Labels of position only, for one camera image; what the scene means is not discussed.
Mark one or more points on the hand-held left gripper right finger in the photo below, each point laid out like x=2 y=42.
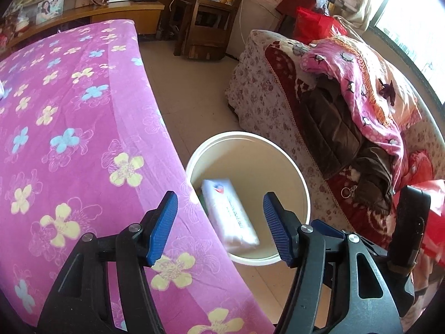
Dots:
x=278 y=229

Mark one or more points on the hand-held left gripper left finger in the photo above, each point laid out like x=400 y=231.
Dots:
x=163 y=229

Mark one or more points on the white tissue packet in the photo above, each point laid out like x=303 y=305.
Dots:
x=229 y=215

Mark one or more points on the white plastic bucket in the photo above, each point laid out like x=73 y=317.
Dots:
x=250 y=160

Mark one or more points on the red cushion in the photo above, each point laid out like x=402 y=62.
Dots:
x=420 y=167

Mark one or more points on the purple floral tablecloth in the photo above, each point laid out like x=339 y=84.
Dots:
x=87 y=146

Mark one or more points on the brown quilted jacket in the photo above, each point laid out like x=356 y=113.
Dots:
x=330 y=128

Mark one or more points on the floral covered sofa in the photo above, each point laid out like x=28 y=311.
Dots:
x=264 y=111

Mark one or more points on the pink printed blanket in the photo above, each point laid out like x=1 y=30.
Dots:
x=361 y=101

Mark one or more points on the dark purple bow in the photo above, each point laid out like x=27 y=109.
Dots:
x=387 y=90

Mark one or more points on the red floral blanket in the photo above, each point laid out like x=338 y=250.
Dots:
x=288 y=76

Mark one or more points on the brown wooden chair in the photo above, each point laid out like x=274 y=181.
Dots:
x=208 y=47

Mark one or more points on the window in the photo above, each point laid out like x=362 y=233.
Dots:
x=417 y=24

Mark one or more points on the dark wooden chair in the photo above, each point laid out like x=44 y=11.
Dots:
x=180 y=24

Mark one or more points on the red printed shopping bag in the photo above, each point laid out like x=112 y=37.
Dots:
x=313 y=24

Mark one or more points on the beige curtain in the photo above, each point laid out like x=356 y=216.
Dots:
x=368 y=0

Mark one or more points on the wooden cabinet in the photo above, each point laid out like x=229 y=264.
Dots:
x=132 y=10

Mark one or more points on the clear plastic bag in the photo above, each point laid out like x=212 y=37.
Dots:
x=321 y=1

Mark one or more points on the framed couple photo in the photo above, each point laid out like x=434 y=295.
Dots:
x=50 y=8

